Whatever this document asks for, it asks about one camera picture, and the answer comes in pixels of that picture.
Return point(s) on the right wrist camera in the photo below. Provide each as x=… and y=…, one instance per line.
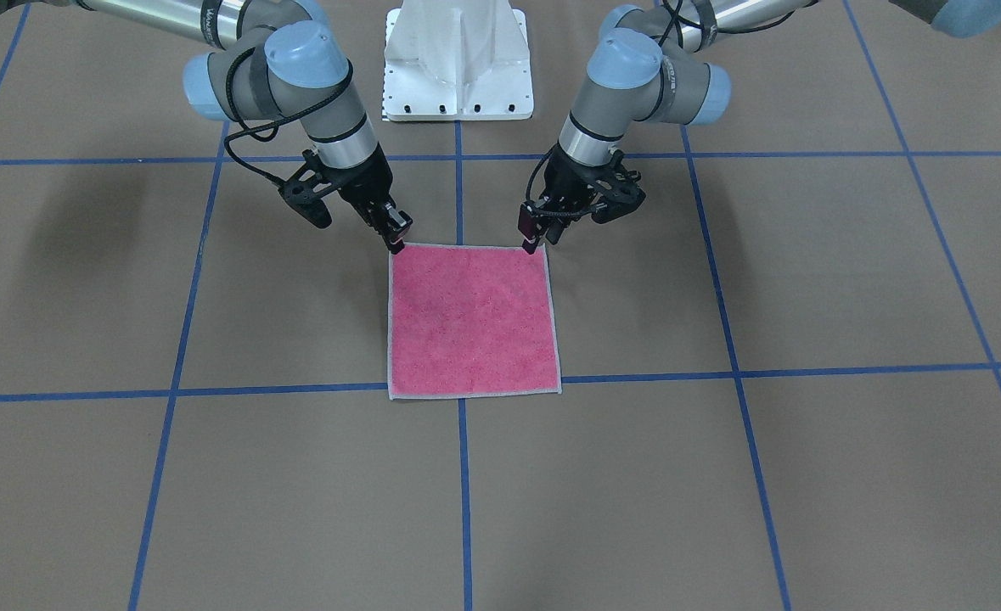
x=304, y=191

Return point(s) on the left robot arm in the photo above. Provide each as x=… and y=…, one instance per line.
x=644, y=69

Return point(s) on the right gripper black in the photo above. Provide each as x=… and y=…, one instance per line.
x=366, y=188

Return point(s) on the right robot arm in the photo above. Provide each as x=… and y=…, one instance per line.
x=275, y=63

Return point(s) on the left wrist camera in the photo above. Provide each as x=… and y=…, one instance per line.
x=618, y=193

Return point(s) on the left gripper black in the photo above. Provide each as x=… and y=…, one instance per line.
x=561, y=180

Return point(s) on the pink and grey towel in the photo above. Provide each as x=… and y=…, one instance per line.
x=470, y=322

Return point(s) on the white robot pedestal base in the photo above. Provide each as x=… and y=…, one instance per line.
x=457, y=61

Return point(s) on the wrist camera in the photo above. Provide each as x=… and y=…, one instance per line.
x=618, y=193
x=304, y=191

